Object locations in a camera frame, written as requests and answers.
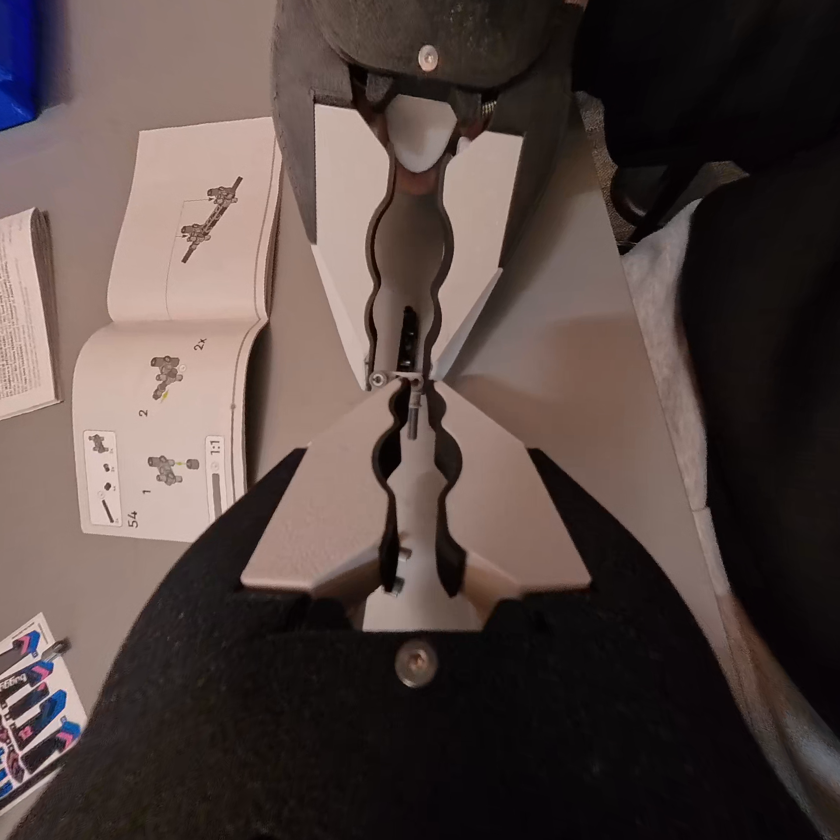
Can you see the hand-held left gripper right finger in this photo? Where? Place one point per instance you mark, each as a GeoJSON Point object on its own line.
{"type": "Point", "coordinates": [518, 518]}

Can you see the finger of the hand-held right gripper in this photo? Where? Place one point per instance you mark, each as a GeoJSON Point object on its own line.
{"type": "Point", "coordinates": [341, 216]}
{"type": "Point", "coordinates": [482, 216]}

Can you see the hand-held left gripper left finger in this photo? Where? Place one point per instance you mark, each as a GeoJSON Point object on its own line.
{"type": "Point", "coordinates": [315, 518]}

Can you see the black lego beam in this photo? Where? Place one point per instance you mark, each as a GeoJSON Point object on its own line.
{"type": "Point", "coordinates": [409, 338]}

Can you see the grey lego connector with axle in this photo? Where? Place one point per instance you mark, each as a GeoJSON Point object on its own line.
{"type": "Point", "coordinates": [400, 376]}

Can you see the grey lego cross connector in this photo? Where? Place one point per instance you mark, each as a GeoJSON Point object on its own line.
{"type": "Point", "coordinates": [399, 581]}

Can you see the dark lego pin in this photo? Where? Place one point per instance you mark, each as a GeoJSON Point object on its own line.
{"type": "Point", "coordinates": [58, 647]}

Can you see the open instruction booklet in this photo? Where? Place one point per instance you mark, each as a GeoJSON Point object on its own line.
{"type": "Point", "coordinates": [197, 275]}

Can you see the white fleece cloth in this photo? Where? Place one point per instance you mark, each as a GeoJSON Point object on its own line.
{"type": "Point", "coordinates": [656, 341]}

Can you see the folded paper leaflet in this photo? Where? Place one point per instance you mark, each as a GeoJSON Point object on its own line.
{"type": "Point", "coordinates": [23, 315]}

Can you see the blue pink sticker sheet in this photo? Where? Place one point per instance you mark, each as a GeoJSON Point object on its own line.
{"type": "Point", "coordinates": [33, 722]}

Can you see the blue plastic bin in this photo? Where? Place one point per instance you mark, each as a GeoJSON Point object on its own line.
{"type": "Point", "coordinates": [19, 59]}

